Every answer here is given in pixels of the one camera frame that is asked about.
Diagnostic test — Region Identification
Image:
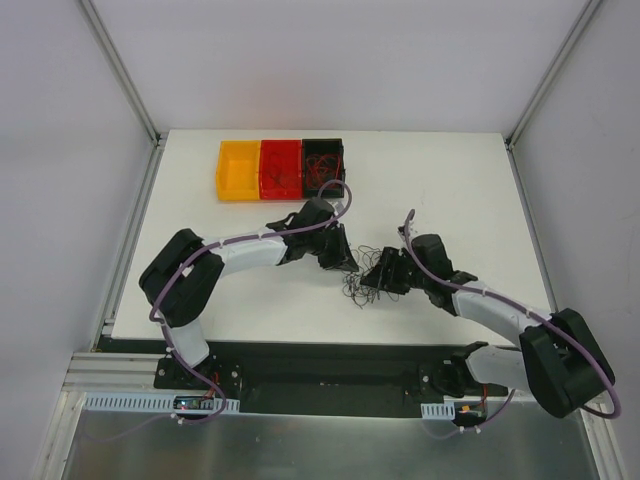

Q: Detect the cable bundle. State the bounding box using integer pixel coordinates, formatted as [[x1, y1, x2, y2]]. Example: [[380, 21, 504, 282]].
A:
[[339, 243, 401, 307]]

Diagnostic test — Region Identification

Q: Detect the dark cable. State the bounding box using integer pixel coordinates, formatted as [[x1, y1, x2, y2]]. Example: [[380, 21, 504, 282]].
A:
[[264, 152, 296, 190]]

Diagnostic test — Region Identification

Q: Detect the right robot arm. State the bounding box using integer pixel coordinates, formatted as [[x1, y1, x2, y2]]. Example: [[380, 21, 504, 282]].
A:
[[360, 234, 621, 418]]

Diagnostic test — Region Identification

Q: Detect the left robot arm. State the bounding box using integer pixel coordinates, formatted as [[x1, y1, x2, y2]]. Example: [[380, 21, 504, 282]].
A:
[[138, 197, 358, 389]]

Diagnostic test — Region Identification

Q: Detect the black plastic bin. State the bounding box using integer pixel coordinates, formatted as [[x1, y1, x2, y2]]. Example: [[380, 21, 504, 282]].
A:
[[301, 138, 345, 198]]

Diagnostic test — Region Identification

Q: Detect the red plastic bin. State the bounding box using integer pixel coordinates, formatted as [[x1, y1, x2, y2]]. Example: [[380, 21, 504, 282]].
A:
[[259, 139, 303, 201]]

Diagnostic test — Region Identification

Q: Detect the yellow plastic bin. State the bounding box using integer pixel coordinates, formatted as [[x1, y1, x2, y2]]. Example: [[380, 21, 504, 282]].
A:
[[216, 140, 261, 202]]

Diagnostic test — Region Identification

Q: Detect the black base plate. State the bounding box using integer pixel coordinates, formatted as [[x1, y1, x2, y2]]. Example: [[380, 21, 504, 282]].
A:
[[94, 337, 521, 419]]

